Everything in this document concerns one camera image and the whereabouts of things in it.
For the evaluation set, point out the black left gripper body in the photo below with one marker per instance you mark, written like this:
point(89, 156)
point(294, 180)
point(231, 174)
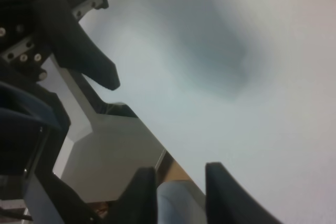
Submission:
point(23, 48)

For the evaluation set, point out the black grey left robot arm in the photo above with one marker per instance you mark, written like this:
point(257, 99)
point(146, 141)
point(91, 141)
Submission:
point(34, 122)

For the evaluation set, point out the grey hexagonal table bracket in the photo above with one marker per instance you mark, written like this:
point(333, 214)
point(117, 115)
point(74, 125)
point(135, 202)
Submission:
point(101, 153)

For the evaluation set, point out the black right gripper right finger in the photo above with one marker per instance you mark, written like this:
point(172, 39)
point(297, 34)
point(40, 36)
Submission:
point(227, 202)

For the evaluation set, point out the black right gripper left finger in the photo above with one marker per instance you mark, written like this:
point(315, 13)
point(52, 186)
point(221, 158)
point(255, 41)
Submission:
point(138, 203)

